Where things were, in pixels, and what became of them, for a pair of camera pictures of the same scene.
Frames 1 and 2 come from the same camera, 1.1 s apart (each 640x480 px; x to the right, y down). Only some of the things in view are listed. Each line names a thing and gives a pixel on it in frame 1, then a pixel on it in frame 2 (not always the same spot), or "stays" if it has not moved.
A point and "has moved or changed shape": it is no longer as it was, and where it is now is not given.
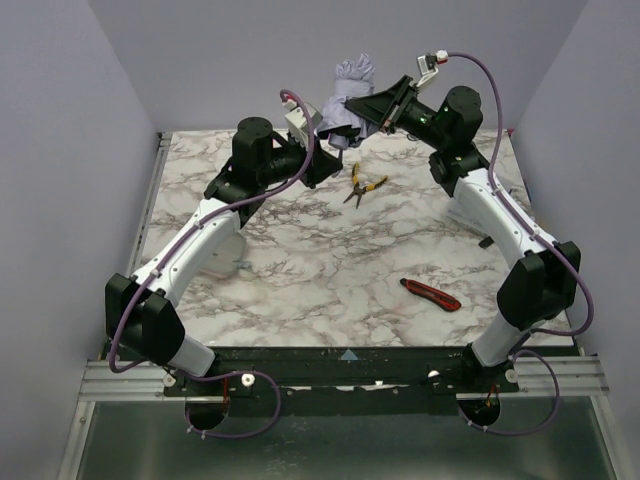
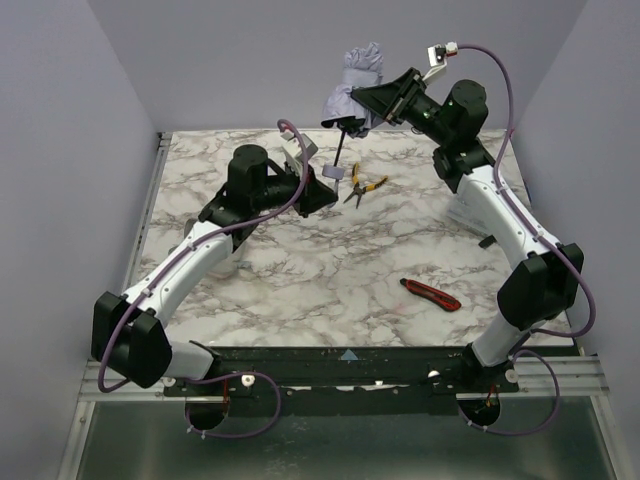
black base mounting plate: [344, 381] stays
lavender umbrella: [354, 77] has moved or changed shape
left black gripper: [310, 165] -> [301, 189]
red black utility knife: [431, 295] stays
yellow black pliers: [358, 189] stays
